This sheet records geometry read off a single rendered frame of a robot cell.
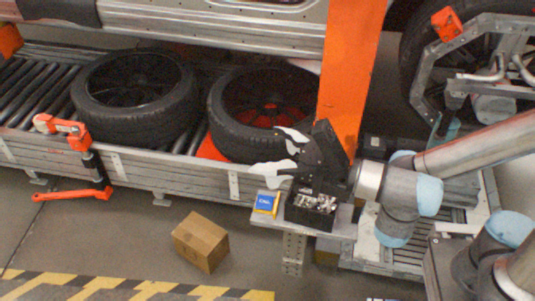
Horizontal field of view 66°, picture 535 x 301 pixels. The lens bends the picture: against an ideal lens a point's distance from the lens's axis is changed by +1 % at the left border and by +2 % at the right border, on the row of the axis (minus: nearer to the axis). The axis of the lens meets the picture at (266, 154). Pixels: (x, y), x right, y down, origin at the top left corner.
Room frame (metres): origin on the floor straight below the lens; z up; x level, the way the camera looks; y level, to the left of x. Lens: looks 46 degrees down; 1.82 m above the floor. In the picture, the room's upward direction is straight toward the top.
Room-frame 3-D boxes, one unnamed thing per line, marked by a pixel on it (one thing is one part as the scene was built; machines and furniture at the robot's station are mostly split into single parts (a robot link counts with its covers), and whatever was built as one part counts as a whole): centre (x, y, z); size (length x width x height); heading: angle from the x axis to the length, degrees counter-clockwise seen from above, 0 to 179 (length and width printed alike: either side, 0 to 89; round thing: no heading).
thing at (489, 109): (1.25, -0.85, 0.85); 0.21 x 0.14 x 0.14; 168
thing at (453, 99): (1.15, -0.66, 0.93); 0.09 x 0.05 x 0.05; 168
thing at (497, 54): (1.22, -0.75, 1.03); 0.19 x 0.18 x 0.11; 168
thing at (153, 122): (1.85, 0.72, 0.39); 0.66 x 0.66 x 0.24
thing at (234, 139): (1.69, -0.02, 0.39); 0.66 x 0.66 x 0.24
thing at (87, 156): (1.40, 0.88, 0.30); 0.09 x 0.05 x 0.50; 78
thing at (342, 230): (0.99, -0.16, 0.44); 0.43 x 0.17 x 0.03; 78
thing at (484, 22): (1.32, -0.87, 0.85); 0.54 x 0.07 x 0.54; 78
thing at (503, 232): (0.52, -0.56, 0.98); 0.13 x 0.12 x 0.14; 160
